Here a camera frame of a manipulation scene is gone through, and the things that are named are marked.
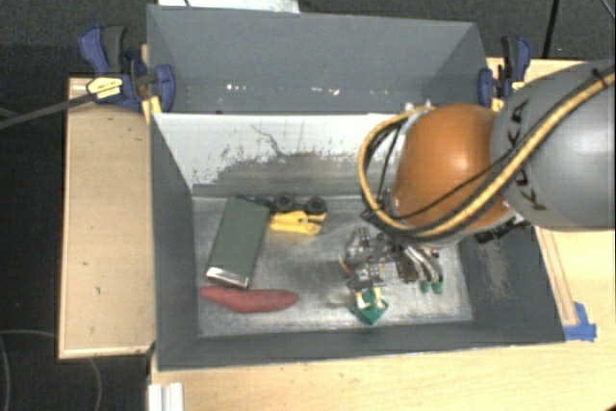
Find pale wood board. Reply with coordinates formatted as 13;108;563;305
57;76;158;360

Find yellow toy vehicle black wheels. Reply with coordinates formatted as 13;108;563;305
237;191;330;238

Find red-brown sweet potato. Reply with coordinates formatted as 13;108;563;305
198;285;300;315

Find dark green flat block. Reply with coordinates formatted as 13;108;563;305
205;196;271;291

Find grey metal bin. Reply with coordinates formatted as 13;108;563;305
145;3;567;372

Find small green block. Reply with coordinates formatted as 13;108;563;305
350;288;390;326

